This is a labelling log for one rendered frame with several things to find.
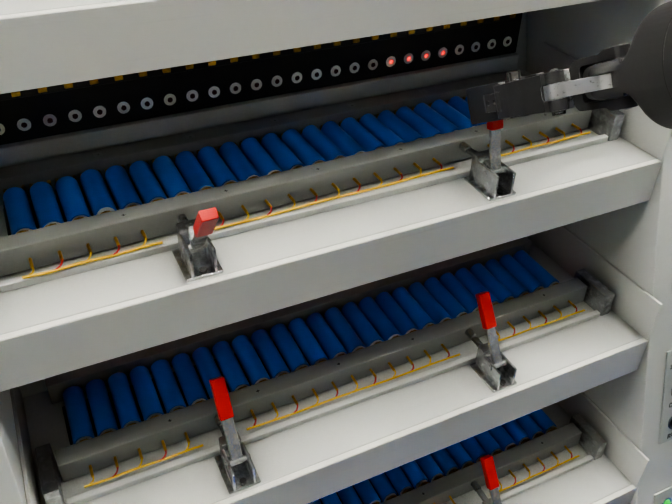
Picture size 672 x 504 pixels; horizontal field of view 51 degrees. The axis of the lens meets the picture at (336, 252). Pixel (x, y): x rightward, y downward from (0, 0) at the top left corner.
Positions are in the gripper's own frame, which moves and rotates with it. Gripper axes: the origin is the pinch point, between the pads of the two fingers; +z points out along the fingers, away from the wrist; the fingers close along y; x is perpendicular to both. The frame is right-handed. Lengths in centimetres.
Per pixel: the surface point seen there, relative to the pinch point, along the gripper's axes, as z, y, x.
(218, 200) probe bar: 6.9, -23.5, -3.2
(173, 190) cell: 10.1, -26.2, -1.8
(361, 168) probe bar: 7.3, -10.6, -3.3
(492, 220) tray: 2.6, -1.4, -9.9
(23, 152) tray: 16.8, -36.5, 3.7
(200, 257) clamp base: 4.3, -26.4, -6.9
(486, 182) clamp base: 3.2, -1.0, -6.6
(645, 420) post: 9.1, 18.3, -37.7
